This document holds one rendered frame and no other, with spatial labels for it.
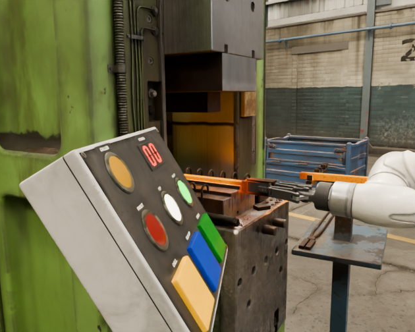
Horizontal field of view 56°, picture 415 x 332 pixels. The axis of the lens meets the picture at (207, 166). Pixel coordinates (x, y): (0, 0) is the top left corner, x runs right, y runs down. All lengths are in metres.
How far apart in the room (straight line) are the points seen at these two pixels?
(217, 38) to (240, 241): 0.52
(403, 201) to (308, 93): 8.82
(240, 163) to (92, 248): 1.03
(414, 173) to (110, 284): 0.84
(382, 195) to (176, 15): 0.66
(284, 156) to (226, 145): 3.76
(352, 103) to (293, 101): 1.48
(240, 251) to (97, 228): 0.65
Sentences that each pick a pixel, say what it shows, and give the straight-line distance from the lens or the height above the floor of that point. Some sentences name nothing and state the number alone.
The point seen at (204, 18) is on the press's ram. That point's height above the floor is 1.44.
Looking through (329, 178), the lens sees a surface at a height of 0.97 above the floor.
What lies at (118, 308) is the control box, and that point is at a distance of 0.48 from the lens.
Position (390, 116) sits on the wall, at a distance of 8.97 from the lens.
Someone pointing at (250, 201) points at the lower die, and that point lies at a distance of 1.21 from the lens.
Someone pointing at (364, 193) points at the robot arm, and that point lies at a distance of 1.01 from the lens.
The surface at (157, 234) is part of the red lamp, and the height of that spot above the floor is 1.09.
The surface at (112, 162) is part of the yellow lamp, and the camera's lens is 0.49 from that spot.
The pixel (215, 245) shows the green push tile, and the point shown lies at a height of 1.00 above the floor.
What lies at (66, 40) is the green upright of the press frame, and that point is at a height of 1.38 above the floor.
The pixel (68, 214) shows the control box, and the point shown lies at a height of 1.13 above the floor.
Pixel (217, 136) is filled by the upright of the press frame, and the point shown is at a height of 1.11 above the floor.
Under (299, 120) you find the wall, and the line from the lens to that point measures 9.88.
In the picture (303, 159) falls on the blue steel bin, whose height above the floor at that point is 0.47.
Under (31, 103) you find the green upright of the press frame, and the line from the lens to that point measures 1.12.
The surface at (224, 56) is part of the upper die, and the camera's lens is 1.03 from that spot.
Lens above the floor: 1.25
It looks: 10 degrees down
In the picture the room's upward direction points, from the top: 1 degrees counter-clockwise
